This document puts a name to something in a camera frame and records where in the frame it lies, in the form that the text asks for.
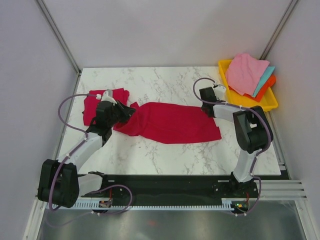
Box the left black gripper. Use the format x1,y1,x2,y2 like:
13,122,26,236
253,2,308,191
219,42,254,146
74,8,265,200
107,99,136,128

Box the red t-shirt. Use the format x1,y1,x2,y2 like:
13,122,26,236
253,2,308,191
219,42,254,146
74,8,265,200
113,102,222,144
82,88,130,126

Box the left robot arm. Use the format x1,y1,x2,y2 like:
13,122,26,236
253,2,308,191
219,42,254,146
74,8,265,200
37,100,136,211

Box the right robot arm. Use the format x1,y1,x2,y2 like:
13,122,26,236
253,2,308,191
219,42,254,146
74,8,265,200
199,87,274,197

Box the folded red t-shirt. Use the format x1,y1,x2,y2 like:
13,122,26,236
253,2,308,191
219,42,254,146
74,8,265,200
82,88,130,126

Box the pink t-shirt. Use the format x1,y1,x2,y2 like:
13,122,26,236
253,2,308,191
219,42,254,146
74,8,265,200
225,53,270,96

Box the yellow plastic tray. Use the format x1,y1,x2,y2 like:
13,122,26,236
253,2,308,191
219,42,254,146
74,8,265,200
218,59,279,112

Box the light blue t-shirt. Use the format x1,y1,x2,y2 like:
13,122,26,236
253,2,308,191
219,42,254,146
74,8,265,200
252,66,275,98

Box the orange t-shirt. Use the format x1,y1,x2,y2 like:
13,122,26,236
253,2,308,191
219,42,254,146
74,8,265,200
244,74,277,102

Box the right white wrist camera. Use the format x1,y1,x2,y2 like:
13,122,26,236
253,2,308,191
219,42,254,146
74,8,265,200
213,84,227,103

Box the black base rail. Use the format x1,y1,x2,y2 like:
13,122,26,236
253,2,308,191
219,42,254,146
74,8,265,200
96,173,266,207

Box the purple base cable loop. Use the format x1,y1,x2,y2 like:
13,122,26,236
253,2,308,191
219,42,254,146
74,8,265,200
91,183,135,216

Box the white slotted cable duct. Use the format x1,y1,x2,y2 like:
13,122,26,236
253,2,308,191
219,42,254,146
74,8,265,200
59,198,249,211

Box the left aluminium frame post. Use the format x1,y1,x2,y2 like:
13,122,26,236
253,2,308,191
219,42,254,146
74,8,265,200
34,0,82,76

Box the aluminium frame post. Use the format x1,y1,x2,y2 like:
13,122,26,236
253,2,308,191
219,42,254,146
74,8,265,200
259,0,300,60
34,0,82,76

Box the right aluminium frame post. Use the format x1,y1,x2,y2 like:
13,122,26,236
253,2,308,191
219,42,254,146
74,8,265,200
259,0,300,60

